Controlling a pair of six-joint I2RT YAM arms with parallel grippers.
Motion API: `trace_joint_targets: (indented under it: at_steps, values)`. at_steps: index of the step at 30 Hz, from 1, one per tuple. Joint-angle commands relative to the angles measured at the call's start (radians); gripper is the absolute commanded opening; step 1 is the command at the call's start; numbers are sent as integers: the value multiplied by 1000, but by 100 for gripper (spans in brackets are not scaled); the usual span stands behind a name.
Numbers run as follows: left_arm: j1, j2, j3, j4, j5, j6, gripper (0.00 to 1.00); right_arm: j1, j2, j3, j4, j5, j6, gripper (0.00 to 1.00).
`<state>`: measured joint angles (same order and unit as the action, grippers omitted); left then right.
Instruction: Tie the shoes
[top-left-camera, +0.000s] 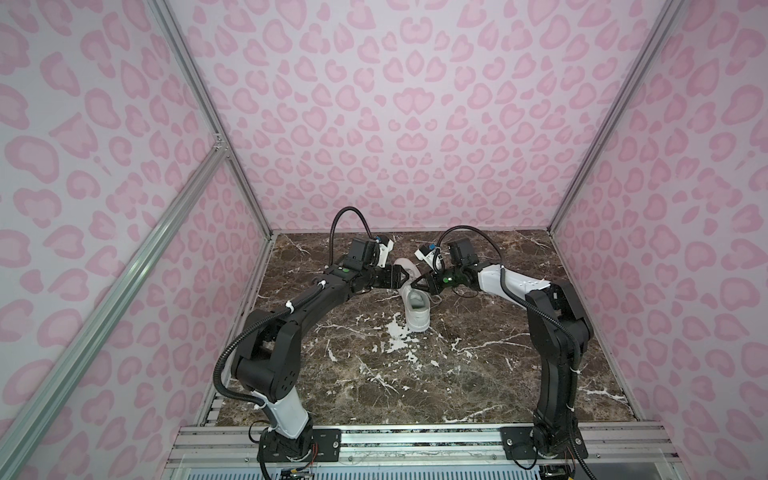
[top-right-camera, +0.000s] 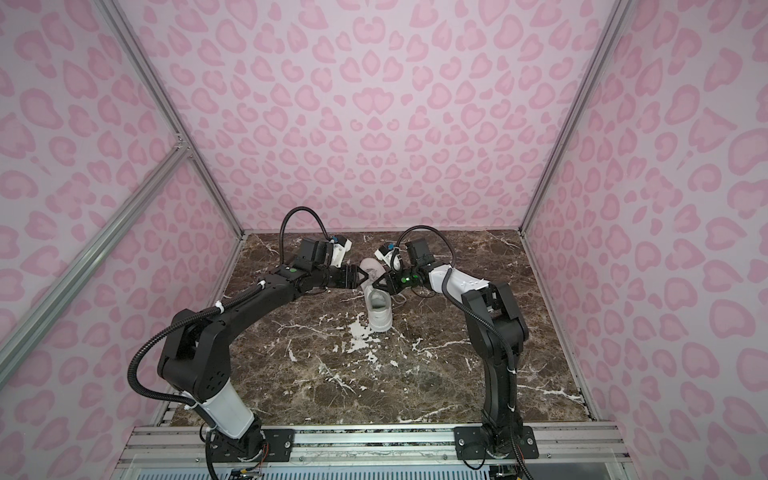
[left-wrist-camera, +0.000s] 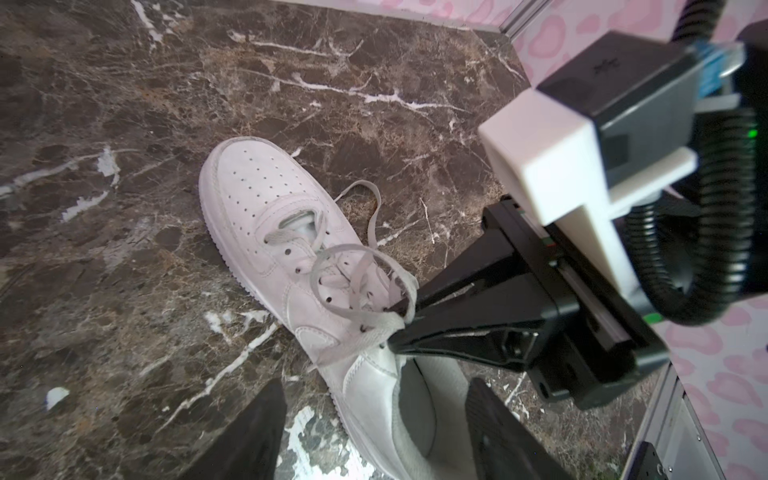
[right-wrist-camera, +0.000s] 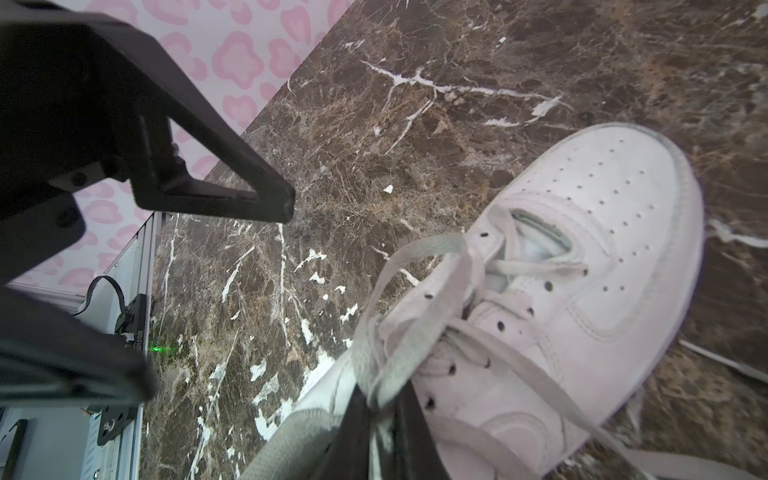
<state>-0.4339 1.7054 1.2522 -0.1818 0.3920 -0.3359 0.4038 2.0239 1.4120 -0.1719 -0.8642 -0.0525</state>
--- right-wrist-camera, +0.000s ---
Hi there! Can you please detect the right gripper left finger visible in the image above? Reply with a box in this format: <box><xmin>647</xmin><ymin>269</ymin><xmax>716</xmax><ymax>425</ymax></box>
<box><xmin>311</xmin><ymin>386</ymin><xmax>371</xmax><ymax>480</ymax></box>

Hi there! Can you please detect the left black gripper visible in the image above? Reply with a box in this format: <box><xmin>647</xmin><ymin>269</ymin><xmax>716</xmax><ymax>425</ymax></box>
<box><xmin>1</xmin><ymin>1</ymin><xmax>296</xmax><ymax>282</ymax></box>

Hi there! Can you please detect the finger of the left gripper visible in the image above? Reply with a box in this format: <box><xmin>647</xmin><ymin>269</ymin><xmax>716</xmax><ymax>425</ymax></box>
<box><xmin>0</xmin><ymin>287</ymin><xmax>158</xmax><ymax>409</ymax></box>

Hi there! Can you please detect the front aluminium rail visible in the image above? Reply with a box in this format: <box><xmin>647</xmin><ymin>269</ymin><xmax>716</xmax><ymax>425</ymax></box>
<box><xmin>78</xmin><ymin>214</ymin><xmax>162</xmax><ymax>479</ymax></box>

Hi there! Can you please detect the white sneaker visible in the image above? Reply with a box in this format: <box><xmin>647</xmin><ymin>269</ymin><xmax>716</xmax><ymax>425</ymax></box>
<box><xmin>244</xmin><ymin>123</ymin><xmax>734</xmax><ymax>479</ymax></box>

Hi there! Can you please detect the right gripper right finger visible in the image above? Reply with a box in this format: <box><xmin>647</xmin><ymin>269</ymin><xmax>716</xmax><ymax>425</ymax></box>
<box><xmin>394</xmin><ymin>383</ymin><xmax>450</xmax><ymax>480</ymax></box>

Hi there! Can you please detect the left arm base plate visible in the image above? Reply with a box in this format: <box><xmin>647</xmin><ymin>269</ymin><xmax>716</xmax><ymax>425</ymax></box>
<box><xmin>97</xmin><ymin>294</ymin><xmax>157</xmax><ymax>446</ymax></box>

